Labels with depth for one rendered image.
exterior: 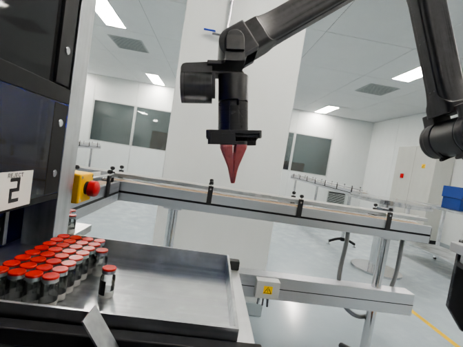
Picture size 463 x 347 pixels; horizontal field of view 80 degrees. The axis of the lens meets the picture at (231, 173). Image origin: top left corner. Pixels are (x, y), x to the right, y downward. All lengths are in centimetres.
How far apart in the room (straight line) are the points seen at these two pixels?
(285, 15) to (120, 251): 58
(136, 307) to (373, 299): 148
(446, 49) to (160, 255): 71
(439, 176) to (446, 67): 635
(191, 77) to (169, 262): 38
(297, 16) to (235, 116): 23
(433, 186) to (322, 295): 553
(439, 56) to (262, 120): 144
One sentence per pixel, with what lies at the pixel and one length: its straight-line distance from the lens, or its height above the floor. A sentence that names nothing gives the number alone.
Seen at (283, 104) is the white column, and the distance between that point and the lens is 206.
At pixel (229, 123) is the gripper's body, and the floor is 119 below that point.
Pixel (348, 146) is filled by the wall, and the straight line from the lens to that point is 952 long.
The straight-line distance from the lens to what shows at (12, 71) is 53.
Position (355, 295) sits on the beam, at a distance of 174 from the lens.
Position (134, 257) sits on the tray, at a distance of 65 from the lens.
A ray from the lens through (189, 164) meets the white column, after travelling 197.
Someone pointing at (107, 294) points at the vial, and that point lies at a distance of 50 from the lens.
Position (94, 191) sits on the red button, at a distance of 76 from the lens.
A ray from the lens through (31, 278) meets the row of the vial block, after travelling 47.
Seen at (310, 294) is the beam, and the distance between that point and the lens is 164.
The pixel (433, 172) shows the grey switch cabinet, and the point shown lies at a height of 148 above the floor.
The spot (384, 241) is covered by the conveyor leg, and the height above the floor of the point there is 81.
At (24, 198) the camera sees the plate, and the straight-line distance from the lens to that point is 59.
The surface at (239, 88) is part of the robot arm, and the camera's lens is 52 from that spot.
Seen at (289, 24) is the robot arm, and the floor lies 139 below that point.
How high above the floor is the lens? 112
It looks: 3 degrees down
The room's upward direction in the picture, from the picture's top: 9 degrees clockwise
